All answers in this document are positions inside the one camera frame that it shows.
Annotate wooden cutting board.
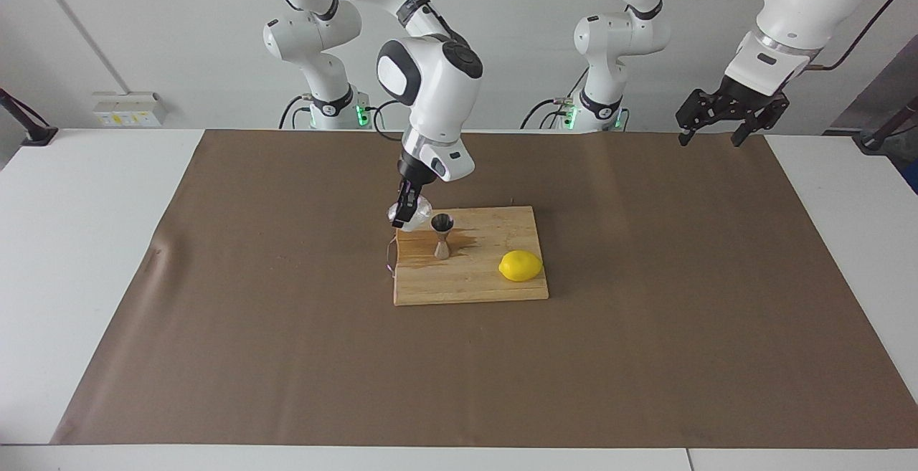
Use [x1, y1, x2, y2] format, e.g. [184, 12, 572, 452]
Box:
[386, 205, 550, 307]

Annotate brown paper table mat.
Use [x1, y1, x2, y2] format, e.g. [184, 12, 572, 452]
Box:
[50, 129, 918, 450]

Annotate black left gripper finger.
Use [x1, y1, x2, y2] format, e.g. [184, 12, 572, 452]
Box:
[730, 95, 791, 148]
[676, 90, 716, 147]

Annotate black right base cable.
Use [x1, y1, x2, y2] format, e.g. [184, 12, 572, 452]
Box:
[278, 95, 313, 130]

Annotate steel cocktail jigger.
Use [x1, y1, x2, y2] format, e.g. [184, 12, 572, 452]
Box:
[430, 214, 455, 260]

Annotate yellow lemon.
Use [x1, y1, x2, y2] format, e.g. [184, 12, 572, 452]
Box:
[498, 249, 544, 283]

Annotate black left base cable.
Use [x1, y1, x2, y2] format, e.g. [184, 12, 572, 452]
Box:
[520, 97, 576, 130]

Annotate white wall power strip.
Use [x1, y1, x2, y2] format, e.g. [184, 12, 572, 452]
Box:
[93, 93, 167, 128]

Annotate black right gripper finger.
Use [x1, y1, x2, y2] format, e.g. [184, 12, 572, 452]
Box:
[393, 179, 422, 228]

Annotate black base cable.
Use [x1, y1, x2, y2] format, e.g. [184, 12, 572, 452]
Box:
[278, 95, 313, 130]
[520, 97, 576, 130]

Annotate small clear glass cup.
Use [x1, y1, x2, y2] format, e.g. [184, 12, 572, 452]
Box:
[387, 195, 435, 234]

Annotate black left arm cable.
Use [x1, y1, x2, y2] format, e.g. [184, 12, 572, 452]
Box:
[810, 0, 910, 72]

